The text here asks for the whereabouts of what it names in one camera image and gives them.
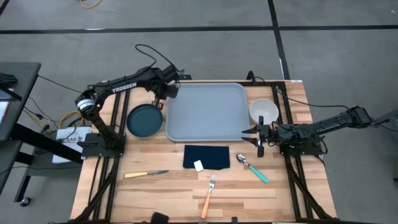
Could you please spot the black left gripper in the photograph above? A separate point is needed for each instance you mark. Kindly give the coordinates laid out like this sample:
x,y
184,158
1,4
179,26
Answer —
x,y
168,91

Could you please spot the grey equipment stand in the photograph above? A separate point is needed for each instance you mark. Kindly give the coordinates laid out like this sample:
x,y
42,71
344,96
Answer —
x,y
388,119

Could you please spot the small black table clamp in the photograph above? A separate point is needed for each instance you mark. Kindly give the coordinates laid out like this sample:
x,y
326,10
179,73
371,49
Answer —
x,y
234,220

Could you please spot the black desk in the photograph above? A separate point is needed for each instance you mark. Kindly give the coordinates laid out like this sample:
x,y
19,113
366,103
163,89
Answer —
x,y
21,81

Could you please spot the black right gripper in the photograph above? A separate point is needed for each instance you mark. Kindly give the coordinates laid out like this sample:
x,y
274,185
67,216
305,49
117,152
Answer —
x,y
267,133

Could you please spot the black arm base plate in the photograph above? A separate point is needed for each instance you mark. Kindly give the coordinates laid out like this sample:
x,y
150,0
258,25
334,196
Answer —
x,y
314,151
93,151

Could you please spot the white printed label sheet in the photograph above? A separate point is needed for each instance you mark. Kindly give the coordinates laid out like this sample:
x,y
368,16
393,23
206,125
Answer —
x,y
71,133

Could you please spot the white bowl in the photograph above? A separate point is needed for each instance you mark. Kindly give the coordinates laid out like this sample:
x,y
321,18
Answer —
x,y
264,109

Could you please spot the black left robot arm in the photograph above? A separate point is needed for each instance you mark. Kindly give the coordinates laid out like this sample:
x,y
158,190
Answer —
x,y
124,87

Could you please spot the navy cloth napkin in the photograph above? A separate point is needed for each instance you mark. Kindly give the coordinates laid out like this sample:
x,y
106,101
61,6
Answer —
x,y
205,155

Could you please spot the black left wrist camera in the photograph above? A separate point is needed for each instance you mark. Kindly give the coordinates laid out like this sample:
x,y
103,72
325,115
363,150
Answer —
x,y
171,71

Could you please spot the white paper sheet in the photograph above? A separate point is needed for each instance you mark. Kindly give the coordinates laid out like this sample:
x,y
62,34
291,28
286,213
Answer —
x,y
3,112

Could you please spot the black metal table frame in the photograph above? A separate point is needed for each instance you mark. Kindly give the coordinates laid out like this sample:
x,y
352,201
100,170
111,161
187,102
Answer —
x,y
279,84

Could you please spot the black power strip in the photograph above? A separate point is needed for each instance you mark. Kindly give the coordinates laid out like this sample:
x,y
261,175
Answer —
x,y
185,77

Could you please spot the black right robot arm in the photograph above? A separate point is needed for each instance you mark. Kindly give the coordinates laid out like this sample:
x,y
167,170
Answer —
x,y
326,123

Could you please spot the grey plastic tray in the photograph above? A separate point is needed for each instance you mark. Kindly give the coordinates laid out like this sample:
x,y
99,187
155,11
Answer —
x,y
205,112

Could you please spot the dark teal plate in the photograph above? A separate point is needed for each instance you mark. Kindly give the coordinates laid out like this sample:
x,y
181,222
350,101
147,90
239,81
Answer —
x,y
144,121

